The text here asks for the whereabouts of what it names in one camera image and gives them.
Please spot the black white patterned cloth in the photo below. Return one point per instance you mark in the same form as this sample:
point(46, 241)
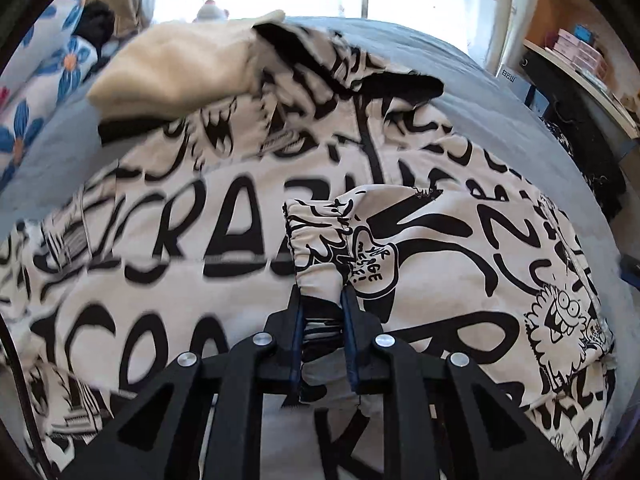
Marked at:
point(555, 135)

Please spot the white sheer curtain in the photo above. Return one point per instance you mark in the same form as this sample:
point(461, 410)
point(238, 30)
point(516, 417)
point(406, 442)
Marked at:
point(450, 0)

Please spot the black and white printed jacket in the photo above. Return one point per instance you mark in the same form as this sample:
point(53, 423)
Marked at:
point(450, 240)

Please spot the white cardboard box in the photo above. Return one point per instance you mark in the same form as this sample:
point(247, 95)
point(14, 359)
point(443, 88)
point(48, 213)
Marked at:
point(510, 82)

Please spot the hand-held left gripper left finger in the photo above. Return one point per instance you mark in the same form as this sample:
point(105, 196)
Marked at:
point(296, 342)

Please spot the stack of pink boxes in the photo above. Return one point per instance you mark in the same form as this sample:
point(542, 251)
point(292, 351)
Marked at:
point(580, 55)

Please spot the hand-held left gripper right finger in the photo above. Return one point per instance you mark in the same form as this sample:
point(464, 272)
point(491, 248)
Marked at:
point(350, 342)

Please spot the wooden shelf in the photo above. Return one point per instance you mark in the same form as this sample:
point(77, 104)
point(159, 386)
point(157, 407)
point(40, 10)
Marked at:
point(560, 0)

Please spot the blue floral pillow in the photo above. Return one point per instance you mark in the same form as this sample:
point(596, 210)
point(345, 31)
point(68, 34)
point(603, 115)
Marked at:
point(45, 110)
point(55, 20)

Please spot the cream folded garment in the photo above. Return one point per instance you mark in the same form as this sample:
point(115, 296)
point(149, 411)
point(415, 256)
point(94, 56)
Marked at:
point(175, 70)

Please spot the grey-blue bed blanket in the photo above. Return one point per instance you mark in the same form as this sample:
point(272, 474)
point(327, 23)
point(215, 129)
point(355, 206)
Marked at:
point(490, 85)

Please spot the small blue box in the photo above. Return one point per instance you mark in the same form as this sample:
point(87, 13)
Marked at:
point(586, 34)

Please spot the small plush toy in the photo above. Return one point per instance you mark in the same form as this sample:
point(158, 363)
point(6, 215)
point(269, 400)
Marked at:
point(210, 12)

